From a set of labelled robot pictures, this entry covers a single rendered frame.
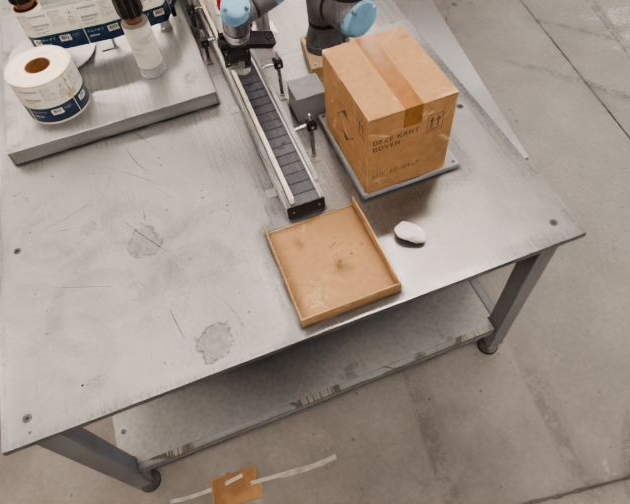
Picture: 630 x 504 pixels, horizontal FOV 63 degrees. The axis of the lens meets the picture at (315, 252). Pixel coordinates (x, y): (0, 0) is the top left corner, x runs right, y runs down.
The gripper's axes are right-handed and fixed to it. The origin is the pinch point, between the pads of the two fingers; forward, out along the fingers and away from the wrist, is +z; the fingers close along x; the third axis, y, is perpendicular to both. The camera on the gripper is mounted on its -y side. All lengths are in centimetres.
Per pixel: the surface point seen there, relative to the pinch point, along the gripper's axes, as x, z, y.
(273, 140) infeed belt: 29.4, -10.6, 1.2
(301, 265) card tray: 68, -27, 8
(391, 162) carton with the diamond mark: 50, -30, -24
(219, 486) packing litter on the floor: 131, 32, 56
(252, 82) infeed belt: 5.1, 3.4, -0.7
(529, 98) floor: 20, 96, -154
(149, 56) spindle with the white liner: -13.3, 4.8, 27.9
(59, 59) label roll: -18, 0, 54
